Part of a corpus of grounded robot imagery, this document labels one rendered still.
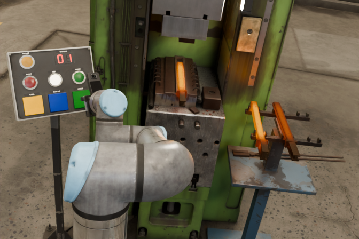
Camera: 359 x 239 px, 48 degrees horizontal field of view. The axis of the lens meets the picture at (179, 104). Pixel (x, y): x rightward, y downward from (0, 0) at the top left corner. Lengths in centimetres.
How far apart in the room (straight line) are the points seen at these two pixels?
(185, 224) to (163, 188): 164
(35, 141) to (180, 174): 252
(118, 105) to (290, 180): 101
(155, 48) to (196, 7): 65
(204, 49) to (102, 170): 167
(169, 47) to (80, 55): 69
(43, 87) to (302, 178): 126
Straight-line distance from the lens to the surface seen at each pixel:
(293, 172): 208
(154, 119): 192
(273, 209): 289
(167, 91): 192
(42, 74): 176
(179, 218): 243
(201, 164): 209
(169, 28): 178
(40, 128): 340
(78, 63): 179
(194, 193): 223
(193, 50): 235
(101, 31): 196
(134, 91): 208
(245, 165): 203
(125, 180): 76
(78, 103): 178
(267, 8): 195
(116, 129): 134
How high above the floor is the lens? 192
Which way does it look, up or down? 31 degrees down
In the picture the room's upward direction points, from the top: 8 degrees clockwise
